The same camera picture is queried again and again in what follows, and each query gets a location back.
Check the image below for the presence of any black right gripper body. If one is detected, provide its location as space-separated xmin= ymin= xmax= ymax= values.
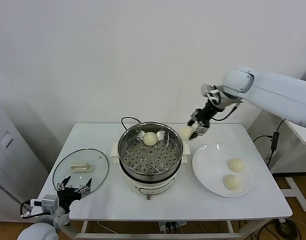
xmin=196 ymin=99 xmax=220 ymax=126

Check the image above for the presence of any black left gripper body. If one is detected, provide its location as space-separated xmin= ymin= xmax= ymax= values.
xmin=57 ymin=187 xmax=82 ymax=213

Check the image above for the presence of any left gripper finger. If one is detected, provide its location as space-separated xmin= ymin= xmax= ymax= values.
xmin=76 ymin=177 xmax=93 ymax=199
xmin=56 ymin=175 xmax=71 ymax=192

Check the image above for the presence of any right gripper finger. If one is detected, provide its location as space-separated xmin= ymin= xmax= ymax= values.
xmin=189 ymin=123 xmax=210 ymax=140
xmin=187 ymin=109 xmax=201 ymax=127

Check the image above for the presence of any white steamed baozi bun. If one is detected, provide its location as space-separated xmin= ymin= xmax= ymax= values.
xmin=142 ymin=132 xmax=158 ymax=146
xmin=222 ymin=174 xmax=243 ymax=191
xmin=227 ymin=158 xmax=246 ymax=173
xmin=180 ymin=126 xmax=195 ymax=141

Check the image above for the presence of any glass lid with cream handle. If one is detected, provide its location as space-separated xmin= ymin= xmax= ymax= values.
xmin=52 ymin=148 xmax=110 ymax=200

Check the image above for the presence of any stainless steel steamer basket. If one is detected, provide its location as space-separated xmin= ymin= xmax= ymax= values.
xmin=117 ymin=121 xmax=185 ymax=179

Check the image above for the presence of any white round plate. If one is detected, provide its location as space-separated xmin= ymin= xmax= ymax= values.
xmin=192 ymin=143 xmax=254 ymax=198

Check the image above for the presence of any white tall cabinet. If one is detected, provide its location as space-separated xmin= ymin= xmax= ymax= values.
xmin=0 ymin=97 xmax=50 ymax=222

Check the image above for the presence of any cream electric cooker base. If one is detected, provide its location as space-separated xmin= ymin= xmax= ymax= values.
xmin=110 ymin=141 xmax=191 ymax=201

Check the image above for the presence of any grey usb hub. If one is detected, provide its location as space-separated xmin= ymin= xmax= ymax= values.
xmin=272 ymin=131 xmax=280 ymax=151

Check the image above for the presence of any white power strip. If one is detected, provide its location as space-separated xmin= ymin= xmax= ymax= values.
xmin=159 ymin=221 xmax=187 ymax=232

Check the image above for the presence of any white side desk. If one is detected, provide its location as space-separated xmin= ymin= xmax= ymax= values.
xmin=284 ymin=119 xmax=306 ymax=213

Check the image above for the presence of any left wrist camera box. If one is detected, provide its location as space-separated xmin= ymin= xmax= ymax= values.
xmin=30 ymin=195 xmax=59 ymax=213

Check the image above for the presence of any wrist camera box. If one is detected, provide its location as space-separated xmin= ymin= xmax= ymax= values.
xmin=201 ymin=84 xmax=218 ymax=105
xmin=30 ymin=195 xmax=59 ymax=213

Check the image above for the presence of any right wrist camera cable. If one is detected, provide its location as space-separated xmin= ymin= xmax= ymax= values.
xmin=212 ymin=98 xmax=245 ymax=121

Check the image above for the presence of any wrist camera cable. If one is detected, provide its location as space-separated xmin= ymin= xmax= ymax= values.
xmin=212 ymin=98 xmax=245 ymax=121
xmin=19 ymin=199 xmax=43 ymax=220

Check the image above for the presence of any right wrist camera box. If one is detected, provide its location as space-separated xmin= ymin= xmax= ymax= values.
xmin=201 ymin=84 xmax=218 ymax=105

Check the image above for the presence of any thin white cable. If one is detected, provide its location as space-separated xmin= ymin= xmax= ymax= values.
xmin=97 ymin=220 xmax=118 ymax=235

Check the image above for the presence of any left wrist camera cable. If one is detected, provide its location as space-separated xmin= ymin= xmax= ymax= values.
xmin=19 ymin=199 xmax=43 ymax=220

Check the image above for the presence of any white table frame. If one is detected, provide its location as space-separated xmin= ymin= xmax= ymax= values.
xmin=46 ymin=219 xmax=287 ymax=240

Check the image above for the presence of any black cooker power cable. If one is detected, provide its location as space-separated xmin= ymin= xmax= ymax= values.
xmin=121 ymin=116 xmax=143 ymax=132

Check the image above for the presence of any black coiled floor cable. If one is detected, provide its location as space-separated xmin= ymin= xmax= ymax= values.
xmin=257 ymin=219 xmax=302 ymax=240

